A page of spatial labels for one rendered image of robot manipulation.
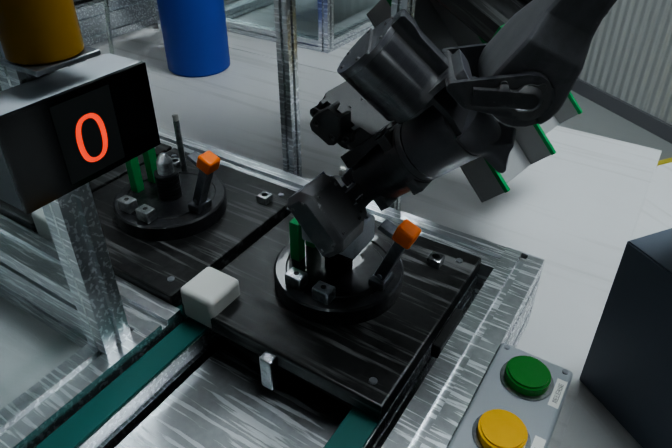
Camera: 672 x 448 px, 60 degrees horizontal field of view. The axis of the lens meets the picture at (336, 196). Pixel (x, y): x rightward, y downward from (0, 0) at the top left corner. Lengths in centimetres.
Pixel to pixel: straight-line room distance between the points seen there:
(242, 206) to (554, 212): 51
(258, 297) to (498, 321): 25
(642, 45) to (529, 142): 268
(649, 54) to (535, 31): 304
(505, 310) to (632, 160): 63
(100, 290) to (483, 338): 37
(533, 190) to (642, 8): 251
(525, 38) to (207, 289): 38
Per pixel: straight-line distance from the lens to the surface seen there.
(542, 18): 44
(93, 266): 56
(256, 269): 66
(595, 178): 112
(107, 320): 60
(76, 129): 45
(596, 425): 71
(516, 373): 57
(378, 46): 43
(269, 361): 57
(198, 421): 60
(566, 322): 80
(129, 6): 187
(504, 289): 68
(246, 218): 74
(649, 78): 347
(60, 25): 43
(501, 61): 44
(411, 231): 55
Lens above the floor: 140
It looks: 33 degrees down
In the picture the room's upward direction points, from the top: straight up
